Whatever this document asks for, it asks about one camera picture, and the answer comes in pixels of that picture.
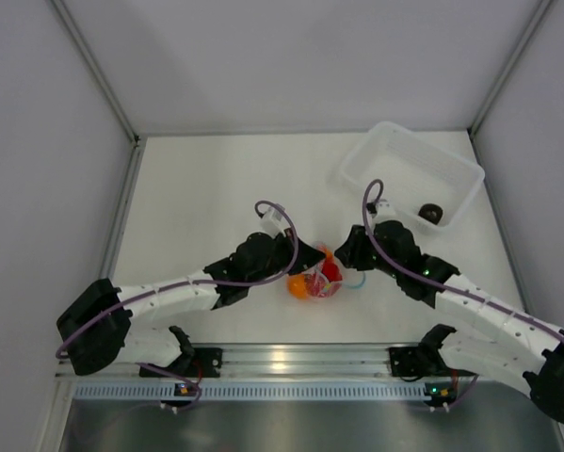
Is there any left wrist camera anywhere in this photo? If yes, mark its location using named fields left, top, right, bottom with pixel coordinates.
left=260, top=207, right=289, bottom=238

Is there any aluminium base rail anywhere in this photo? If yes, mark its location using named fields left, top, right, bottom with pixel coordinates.
left=55, top=342, right=480, bottom=380

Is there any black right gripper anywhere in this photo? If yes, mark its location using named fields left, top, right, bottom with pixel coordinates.
left=335, top=224, right=402, bottom=280

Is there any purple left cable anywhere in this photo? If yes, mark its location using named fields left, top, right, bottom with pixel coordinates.
left=56, top=201, right=299, bottom=362

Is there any aluminium frame post right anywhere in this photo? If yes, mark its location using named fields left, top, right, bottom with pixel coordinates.
left=468, top=0, right=556, bottom=138

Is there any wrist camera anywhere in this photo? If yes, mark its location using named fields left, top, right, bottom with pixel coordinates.
left=366, top=199, right=397, bottom=224
left=260, top=207, right=289, bottom=238

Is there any white plastic basket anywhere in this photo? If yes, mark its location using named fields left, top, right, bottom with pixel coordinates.
left=338, top=121, right=485, bottom=234

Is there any orange fake fruit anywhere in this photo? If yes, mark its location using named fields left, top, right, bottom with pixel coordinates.
left=286, top=274, right=309, bottom=299

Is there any white slotted cable duct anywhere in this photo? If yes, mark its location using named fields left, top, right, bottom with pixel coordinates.
left=73, top=381, right=453, bottom=402

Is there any red fake pepper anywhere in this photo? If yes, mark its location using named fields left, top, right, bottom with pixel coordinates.
left=321, top=260, right=343, bottom=283

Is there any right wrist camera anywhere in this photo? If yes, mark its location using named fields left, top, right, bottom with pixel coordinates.
left=366, top=199, right=397, bottom=224

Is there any aluminium frame post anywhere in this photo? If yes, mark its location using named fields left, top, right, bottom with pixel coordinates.
left=48, top=0, right=140, bottom=145
left=468, top=0, right=556, bottom=138

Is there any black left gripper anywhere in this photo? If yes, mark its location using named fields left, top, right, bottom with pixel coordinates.
left=247, top=228, right=326, bottom=287

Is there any clear zip top bag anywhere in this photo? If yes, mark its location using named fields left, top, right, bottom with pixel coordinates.
left=300, top=242, right=366, bottom=300

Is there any black fake food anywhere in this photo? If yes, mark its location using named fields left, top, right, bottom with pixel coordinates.
left=418, top=203, right=443, bottom=225

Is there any aluminium frame post left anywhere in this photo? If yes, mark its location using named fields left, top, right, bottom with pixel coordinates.
left=48, top=0, right=140, bottom=145

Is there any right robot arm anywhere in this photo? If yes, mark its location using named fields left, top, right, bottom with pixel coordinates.
left=334, top=220, right=564, bottom=425

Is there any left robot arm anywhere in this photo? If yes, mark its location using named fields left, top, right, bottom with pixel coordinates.
left=56, top=230, right=326, bottom=377

